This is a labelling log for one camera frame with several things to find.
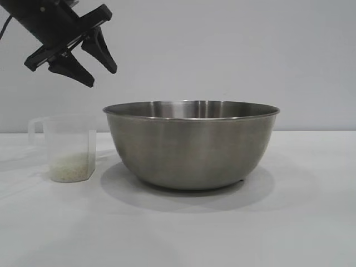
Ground clear plastic measuring cup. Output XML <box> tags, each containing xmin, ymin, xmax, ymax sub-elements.
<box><xmin>27</xmin><ymin>114</ymin><xmax>98</xmax><ymax>184</ymax></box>

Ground black camera cable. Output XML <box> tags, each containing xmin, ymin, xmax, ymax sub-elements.
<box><xmin>0</xmin><ymin>15</ymin><xmax>12</xmax><ymax>37</ymax></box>

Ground white rice grains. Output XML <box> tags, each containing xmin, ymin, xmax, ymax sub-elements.
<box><xmin>50</xmin><ymin>152</ymin><xmax>97</xmax><ymax>183</ymax></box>

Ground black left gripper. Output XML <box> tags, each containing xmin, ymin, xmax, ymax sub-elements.
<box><xmin>0</xmin><ymin>0</ymin><xmax>118</xmax><ymax>88</ymax></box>

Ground stainless steel mixing bowl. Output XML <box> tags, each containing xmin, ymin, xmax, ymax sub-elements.
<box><xmin>102</xmin><ymin>100</ymin><xmax>281</xmax><ymax>191</ymax></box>

